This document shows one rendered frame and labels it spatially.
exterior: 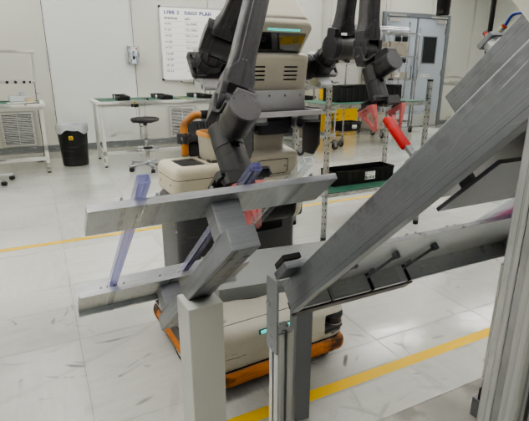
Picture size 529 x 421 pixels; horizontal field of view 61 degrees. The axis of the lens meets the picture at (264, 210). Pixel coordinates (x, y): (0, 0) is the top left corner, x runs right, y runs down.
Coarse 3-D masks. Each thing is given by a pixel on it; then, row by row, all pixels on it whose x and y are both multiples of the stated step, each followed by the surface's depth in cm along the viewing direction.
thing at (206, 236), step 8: (248, 168) 56; (256, 168) 55; (248, 176) 56; (256, 176) 57; (208, 232) 72; (200, 240) 76; (208, 240) 75; (200, 248) 78; (192, 256) 82; (184, 264) 87; (192, 264) 86
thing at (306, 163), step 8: (304, 160) 59; (312, 160) 59; (296, 168) 61; (304, 168) 60; (288, 176) 63; (296, 176) 62; (264, 208) 71; (272, 208) 71; (256, 216) 74; (264, 216) 73; (256, 224) 76
